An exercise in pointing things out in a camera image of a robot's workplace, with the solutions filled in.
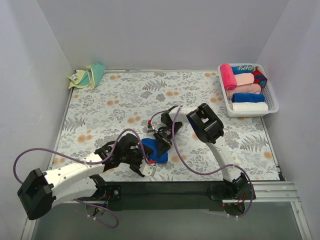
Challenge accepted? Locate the green yellow cloth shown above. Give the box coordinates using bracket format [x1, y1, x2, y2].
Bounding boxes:
[68, 63, 106, 89]

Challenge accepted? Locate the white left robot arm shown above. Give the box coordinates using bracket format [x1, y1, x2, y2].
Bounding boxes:
[17, 133, 157, 220]

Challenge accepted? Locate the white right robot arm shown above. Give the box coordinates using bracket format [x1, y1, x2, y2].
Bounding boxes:
[153, 103, 251, 199]

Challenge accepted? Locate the floral patterned table mat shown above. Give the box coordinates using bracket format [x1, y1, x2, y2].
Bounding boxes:
[48, 70, 281, 183]

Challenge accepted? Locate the white rolled towel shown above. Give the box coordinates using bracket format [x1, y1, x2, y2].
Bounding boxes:
[229, 102, 269, 112]

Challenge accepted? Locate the hot pink rolled towel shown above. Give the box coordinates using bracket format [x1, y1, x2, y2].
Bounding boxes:
[220, 63, 238, 91]

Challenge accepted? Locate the white plastic basket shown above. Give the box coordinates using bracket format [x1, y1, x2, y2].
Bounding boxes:
[218, 63, 280, 118]

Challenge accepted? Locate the blue lettered rolled towel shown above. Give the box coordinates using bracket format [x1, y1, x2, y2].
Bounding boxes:
[231, 64, 256, 75]

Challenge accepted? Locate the light pink rolled towel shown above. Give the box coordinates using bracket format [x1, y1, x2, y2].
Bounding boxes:
[234, 73, 255, 86]

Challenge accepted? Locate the dusty pink rolled towel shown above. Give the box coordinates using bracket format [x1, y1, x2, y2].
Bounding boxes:
[226, 83, 261, 100]

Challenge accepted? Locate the red blue patterned cloth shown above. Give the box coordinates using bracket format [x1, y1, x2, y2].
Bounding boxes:
[252, 66, 268, 89]

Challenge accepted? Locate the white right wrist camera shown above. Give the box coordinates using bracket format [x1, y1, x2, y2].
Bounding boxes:
[146, 119, 158, 133]

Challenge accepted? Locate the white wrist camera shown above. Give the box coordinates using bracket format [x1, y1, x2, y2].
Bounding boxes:
[139, 161, 157, 176]
[146, 119, 158, 133]

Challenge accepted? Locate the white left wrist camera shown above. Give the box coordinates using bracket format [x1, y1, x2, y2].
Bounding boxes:
[139, 161, 157, 176]

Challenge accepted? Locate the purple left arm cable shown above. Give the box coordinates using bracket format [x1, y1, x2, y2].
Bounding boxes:
[12, 128, 153, 229]

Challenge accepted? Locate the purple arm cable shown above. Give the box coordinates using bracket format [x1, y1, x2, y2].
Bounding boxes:
[12, 128, 153, 229]
[148, 105, 256, 219]

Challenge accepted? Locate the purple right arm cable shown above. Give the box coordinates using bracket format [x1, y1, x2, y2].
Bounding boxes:
[148, 105, 256, 219]

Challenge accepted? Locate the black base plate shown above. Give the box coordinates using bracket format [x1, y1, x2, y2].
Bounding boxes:
[76, 181, 256, 212]

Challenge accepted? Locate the aluminium front rail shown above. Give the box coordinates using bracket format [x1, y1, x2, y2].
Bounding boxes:
[31, 181, 300, 204]

